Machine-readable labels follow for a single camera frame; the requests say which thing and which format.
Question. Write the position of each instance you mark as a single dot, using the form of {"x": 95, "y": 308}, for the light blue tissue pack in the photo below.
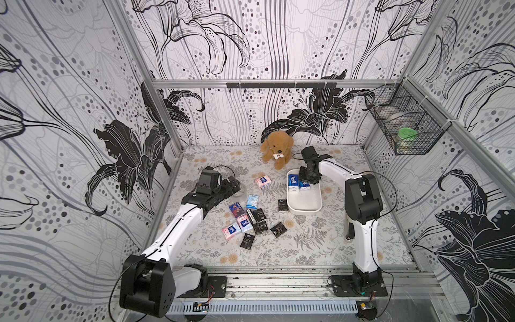
{"x": 252, "y": 202}

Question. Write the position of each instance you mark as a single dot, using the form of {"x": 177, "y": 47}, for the black pack lower right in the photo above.
{"x": 278, "y": 230}

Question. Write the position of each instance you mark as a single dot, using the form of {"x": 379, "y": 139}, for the brown plush dog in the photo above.
{"x": 277, "y": 147}

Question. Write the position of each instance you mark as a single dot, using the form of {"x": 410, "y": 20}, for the pink tissue pack front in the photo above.
{"x": 231, "y": 231}

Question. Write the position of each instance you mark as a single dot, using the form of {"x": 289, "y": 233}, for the green lidded container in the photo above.
{"x": 405, "y": 139}

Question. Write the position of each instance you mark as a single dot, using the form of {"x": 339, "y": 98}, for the black pack front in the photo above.
{"x": 247, "y": 241}

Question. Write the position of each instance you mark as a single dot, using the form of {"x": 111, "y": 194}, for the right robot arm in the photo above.
{"x": 362, "y": 203}

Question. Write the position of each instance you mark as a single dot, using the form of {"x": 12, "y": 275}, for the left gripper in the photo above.
{"x": 224, "y": 183}

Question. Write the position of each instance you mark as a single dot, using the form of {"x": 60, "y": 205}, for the black Face tissue pack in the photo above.
{"x": 259, "y": 215}

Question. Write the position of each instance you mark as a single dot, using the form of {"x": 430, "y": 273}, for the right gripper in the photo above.
{"x": 308, "y": 171}

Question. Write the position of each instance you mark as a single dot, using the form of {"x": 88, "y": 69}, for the pink Tempo tissue pack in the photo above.
{"x": 263, "y": 182}

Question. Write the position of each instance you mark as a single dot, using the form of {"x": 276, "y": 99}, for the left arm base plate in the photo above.
{"x": 216, "y": 289}

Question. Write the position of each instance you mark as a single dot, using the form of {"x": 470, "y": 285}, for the dark blue picture tissue pack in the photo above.
{"x": 237, "y": 210}

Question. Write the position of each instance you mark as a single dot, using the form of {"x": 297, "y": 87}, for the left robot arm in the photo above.
{"x": 149, "y": 283}

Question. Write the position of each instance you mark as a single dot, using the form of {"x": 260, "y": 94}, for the black tissue pack upright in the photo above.
{"x": 250, "y": 216}

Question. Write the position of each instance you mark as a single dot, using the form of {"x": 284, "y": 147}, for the black and silver stapler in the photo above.
{"x": 350, "y": 230}

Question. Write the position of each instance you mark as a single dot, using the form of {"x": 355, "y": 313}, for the pink tissue pack middle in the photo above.
{"x": 245, "y": 223}

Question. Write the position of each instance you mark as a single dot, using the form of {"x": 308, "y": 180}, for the black wire basket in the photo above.
{"x": 393, "y": 107}

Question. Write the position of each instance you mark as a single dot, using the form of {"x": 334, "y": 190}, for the black pack lower middle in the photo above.
{"x": 260, "y": 227}

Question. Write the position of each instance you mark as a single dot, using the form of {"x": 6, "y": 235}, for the clear tape roll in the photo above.
{"x": 241, "y": 192}

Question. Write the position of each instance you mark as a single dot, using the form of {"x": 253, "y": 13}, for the white cable duct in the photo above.
{"x": 339, "y": 306}

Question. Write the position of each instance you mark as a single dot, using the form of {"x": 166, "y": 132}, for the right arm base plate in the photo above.
{"x": 354, "y": 285}

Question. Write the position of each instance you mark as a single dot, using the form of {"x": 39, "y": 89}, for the blue Tempo tissue pack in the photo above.
{"x": 293, "y": 183}

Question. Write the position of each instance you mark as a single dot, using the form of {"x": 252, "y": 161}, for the white storage box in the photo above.
{"x": 307, "y": 202}

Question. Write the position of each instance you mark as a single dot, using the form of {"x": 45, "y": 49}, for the black Face pack right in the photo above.
{"x": 282, "y": 206}

